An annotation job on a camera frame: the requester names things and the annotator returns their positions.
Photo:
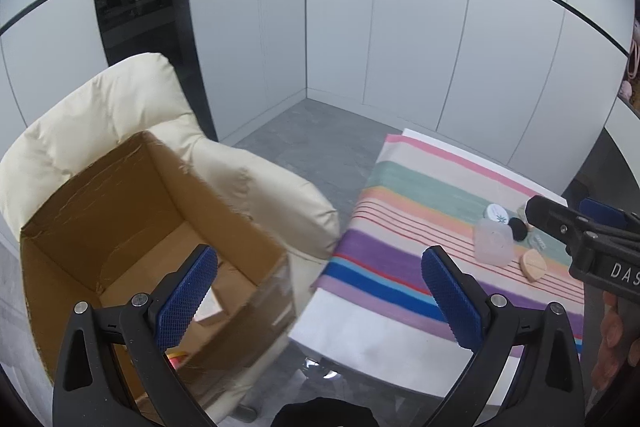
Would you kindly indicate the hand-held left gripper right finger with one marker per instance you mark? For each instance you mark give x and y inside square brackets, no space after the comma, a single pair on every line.
[452,297]

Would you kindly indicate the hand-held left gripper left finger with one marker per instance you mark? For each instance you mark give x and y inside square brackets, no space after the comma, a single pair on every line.
[187,292]

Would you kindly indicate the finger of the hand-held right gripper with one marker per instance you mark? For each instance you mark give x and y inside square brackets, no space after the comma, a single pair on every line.
[602,210]
[550,217]

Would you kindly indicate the black round sponge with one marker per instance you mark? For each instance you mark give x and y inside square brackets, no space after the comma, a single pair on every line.
[517,229]

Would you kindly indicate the brown cardboard box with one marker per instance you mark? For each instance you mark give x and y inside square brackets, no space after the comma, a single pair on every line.
[125,207]

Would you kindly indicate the person's right hand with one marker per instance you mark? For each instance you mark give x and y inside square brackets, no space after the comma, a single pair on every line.
[610,337]

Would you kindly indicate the beige heart-shaped sponge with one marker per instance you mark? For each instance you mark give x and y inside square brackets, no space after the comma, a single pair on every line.
[532,264]

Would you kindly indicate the white round jar lid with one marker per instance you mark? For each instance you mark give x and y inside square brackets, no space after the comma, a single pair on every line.
[496,213]

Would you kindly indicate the clear plastic container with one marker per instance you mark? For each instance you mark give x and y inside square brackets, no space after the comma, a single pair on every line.
[492,249]

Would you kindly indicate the red and yellow item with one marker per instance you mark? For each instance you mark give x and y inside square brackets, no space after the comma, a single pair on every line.
[177,359]

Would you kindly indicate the white curved counter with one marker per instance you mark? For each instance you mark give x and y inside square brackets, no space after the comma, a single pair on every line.
[625,122]

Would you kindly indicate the striped colourful cloth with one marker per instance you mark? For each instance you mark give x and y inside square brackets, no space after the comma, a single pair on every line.
[400,217]

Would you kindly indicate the pink item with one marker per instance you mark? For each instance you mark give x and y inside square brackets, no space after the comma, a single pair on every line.
[634,57]

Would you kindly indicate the cream padded chair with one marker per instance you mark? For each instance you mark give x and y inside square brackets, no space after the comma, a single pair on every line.
[100,107]

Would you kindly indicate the black glossy wall panel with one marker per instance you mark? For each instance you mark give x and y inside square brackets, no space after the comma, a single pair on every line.
[145,7]

